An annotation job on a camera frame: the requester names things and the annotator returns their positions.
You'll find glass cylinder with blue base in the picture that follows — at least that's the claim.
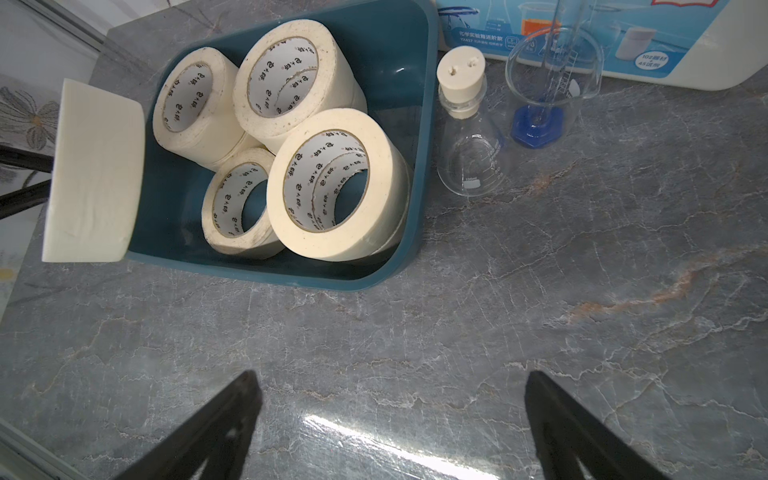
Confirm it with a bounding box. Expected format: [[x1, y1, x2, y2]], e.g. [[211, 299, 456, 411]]
[[505, 1, 604, 150]]

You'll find glass flask with stopper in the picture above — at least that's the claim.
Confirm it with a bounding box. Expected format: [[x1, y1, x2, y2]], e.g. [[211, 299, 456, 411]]
[[436, 46, 508, 198]]

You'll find cream tape roll three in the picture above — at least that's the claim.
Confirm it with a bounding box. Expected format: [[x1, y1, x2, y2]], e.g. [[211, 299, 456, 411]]
[[201, 147, 284, 260]]

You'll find cream tape roll two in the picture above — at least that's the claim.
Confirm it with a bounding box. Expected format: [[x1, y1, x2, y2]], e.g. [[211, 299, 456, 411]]
[[152, 47, 263, 171]]

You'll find teal plastic storage tray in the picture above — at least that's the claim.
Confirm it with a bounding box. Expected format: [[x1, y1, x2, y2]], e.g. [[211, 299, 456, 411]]
[[126, 1, 439, 291]]

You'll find white box with blue lid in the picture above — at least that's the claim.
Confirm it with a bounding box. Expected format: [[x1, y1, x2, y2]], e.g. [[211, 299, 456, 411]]
[[434, 0, 767, 91]]

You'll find cream tape roll five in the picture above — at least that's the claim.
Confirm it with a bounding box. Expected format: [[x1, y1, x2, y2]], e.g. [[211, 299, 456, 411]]
[[232, 19, 367, 154]]

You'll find cream tape roll one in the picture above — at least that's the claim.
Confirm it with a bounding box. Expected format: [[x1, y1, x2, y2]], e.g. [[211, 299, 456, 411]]
[[42, 79, 145, 263]]

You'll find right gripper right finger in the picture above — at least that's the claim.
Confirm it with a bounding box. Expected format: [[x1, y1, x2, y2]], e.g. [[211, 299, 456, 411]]
[[524, 371, 666, 479]]

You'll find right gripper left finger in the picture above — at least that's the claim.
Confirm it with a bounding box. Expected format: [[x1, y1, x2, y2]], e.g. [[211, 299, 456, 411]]
[[117, 370, 263, 479]]

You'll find cream tape roll four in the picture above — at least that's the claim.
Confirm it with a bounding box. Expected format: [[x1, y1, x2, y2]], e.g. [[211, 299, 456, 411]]
[[266, 108, 412, 262]]

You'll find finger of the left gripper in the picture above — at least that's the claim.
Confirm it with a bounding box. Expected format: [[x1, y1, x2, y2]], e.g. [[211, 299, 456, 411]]
[[0, 180, 51, 219], [0, 145, 54, 173]]

